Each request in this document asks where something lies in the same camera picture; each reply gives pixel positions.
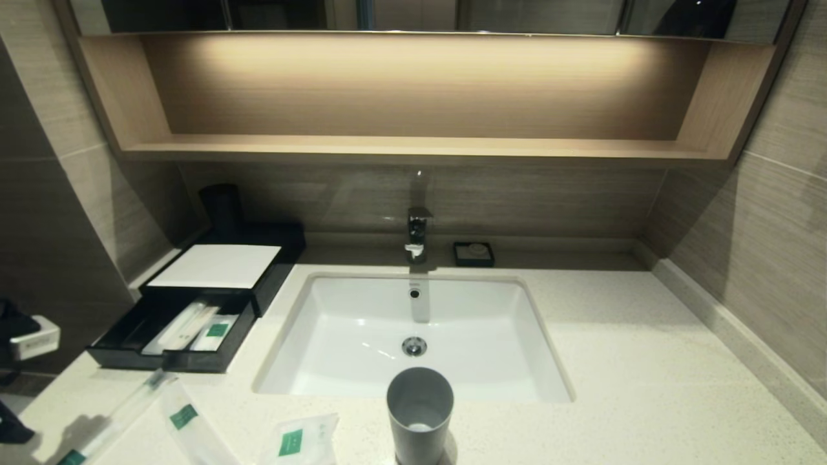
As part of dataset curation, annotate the square white sachet green label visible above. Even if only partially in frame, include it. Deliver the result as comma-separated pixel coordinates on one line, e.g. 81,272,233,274
258,413,340,465

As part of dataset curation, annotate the black tray box white lid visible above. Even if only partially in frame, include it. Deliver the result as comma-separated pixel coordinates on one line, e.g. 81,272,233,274
139,223,306,318

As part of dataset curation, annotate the black soap dish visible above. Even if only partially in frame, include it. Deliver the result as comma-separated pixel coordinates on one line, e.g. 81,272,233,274
452,241,496,267

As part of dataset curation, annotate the white ceramic sink basin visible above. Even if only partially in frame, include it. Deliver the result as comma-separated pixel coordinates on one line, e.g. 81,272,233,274
252,271,574,404

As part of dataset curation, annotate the white toothbrush packet green label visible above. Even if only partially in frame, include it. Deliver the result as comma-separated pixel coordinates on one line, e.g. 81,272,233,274
162,386,240,465
55,368,178,465

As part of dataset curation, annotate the grey tumbler cup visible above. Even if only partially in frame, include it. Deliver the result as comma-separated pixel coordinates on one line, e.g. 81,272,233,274
386,367,455,465

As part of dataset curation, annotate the white paper sachet packet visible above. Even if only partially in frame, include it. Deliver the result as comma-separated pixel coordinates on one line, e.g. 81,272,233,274
141,302,206,356
173,305,220,351

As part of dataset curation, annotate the black cylindrical cup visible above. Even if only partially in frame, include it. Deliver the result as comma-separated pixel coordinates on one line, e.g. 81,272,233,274
199,183,245,236

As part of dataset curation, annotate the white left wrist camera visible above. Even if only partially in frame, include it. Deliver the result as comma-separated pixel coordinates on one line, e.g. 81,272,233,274
9,315,61,361

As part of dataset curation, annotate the black box drawer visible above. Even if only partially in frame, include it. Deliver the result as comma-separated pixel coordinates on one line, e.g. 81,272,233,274
87,289,259,374

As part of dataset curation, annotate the chrome sink faucet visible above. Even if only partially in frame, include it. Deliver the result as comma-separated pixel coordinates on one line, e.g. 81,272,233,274
404,207,434,264

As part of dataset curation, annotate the mirror cabinet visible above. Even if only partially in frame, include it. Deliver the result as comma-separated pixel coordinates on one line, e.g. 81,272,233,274
68,0,792,43

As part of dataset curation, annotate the small white packet green label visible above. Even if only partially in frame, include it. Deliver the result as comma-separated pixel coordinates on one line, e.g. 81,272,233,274
191,315,240,353

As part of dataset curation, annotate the wooden wall shelf niche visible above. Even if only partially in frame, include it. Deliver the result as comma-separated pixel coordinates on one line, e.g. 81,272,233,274
55,32,808,169

